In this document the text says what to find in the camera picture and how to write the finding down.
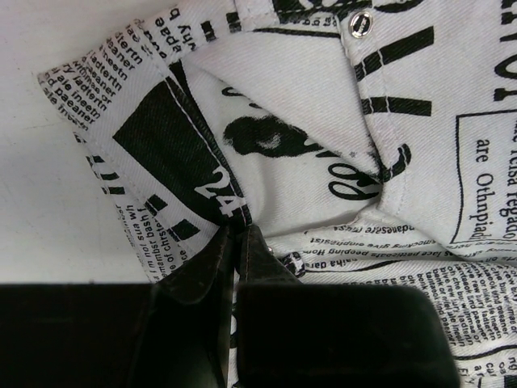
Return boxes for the newspaper print trousers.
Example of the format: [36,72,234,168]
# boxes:
[38,1,516,387]

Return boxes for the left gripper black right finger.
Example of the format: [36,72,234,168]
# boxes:
[235,226,460,387]

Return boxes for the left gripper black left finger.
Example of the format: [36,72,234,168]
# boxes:
[1,227,234,387]

